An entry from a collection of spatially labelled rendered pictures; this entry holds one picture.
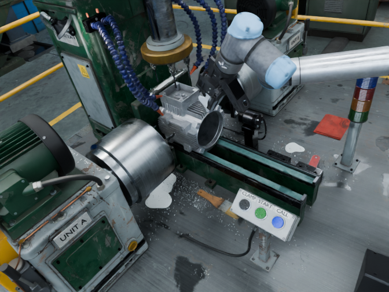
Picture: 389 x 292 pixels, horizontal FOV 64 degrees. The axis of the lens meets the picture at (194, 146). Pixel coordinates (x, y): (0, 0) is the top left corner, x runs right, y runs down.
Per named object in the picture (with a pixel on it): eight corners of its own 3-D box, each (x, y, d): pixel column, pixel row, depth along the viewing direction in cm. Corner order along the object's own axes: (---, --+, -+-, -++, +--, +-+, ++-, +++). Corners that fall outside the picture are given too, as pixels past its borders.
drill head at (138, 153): (70, 212, 111) (37, 163, 95) (143, 152, 130) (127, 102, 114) (113, 249, 97) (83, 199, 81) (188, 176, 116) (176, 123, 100)
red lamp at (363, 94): (350, 98, 104) (352, 86, 101) (356, 89, 107) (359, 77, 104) (369, 102, 101) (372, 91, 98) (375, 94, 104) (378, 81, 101)
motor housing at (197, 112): (162, 143, 132) (152, 106, 119) (192, 120, 141) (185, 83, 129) (198, 162, 120) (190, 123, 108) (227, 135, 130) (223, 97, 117)
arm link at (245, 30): (254, 39, 70) (227, 15, 72) (237, 71, 79) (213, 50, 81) (273, 26, 74) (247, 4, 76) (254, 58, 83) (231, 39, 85)
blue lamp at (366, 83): (352, 86, 101) (355, 74, 98) (359, 77, 104) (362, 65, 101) (372, 91, 98) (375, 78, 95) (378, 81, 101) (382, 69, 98)
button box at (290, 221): (235, 211, 91) (228, 210, 86) (245, 189, 91) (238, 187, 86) (289, 242, 81) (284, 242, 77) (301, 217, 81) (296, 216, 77)
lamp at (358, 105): (348, 109, 107) (350, 98, 104) (354, 100, 110) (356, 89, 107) (366, 114, 104) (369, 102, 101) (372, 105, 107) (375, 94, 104)
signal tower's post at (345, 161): (331, 165, 125) (351, 72, 98) (340, 154, 129) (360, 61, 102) (352, 173, 120) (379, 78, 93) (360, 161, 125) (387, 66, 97)
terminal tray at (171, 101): (162, 109, 124) (158, 94, 119) (180, 96, 129) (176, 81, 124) (183, 118, 117) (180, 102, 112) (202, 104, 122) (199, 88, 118)
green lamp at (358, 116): (345, 119, 110) (348, 109, 107) (352, 110, 113) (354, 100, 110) (363, 124, 106) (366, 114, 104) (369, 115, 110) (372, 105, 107)
